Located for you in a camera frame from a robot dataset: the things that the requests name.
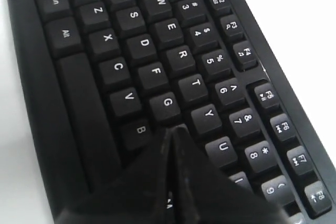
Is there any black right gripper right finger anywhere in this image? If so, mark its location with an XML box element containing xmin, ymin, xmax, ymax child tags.
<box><xmin>169</xmin><ymin>127</ymin><xmax>289</xmax><ymax>223</ymax></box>

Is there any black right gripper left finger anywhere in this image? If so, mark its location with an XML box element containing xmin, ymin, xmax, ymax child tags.
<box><xmin>56</xmin><ymin>127</ymin><xmax>173</xmax><ymax>223</ymax></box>

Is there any black acer keyboard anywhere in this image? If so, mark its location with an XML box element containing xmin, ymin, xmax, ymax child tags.
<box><xmin>7</xmin><ymin>0</ymin><xmax>335</xmax><ymax>223</ymax></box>

